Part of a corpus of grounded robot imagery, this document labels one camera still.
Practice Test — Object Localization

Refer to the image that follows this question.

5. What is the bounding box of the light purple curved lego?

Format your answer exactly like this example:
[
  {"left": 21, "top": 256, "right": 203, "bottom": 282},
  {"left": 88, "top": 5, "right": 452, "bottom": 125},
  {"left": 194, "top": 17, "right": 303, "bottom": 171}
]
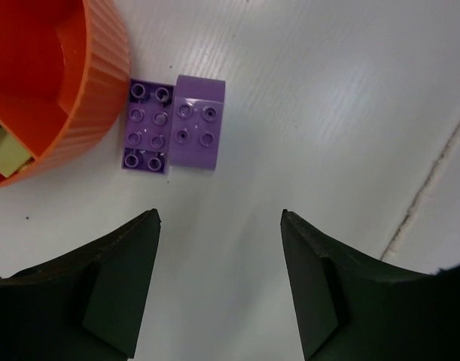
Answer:
[{"left": 169, "top": 74, "right": 226, "bottom": 171}]

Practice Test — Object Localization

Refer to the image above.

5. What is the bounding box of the orange round divided container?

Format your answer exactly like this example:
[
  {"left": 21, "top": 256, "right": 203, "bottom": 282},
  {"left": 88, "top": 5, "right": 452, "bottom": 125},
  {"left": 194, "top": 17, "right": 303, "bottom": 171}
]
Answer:
[{"left": 0, "top": 1, "right": 130, "bottom": 188}]

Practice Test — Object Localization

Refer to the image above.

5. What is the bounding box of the purple lego block stack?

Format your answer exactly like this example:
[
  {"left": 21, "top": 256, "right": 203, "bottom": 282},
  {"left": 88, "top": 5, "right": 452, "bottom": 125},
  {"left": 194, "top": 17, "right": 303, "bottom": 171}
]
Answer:
[{"left": 122, "top": 78, "right": 174, "bottom": 174}]

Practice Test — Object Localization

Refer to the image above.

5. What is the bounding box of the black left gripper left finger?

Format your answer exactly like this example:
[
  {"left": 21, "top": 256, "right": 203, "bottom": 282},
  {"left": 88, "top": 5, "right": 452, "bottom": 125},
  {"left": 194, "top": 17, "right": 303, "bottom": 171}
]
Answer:
[{"left": 0, "top": 209, "right": 161, "bottom": 360}]

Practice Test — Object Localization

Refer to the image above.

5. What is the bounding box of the yellow-green lego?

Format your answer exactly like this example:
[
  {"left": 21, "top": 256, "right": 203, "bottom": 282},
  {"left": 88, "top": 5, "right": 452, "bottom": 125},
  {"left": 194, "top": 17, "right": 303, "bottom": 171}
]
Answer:
[{"left": 0, "top": 125, "right": 33, "bottom": 178}]

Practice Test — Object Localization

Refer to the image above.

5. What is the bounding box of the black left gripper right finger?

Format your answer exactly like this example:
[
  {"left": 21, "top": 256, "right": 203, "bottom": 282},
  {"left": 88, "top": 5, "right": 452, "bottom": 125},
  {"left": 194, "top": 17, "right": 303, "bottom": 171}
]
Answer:
[{"left": 281, "top": 210, "right": 460, "bottom": 360}]

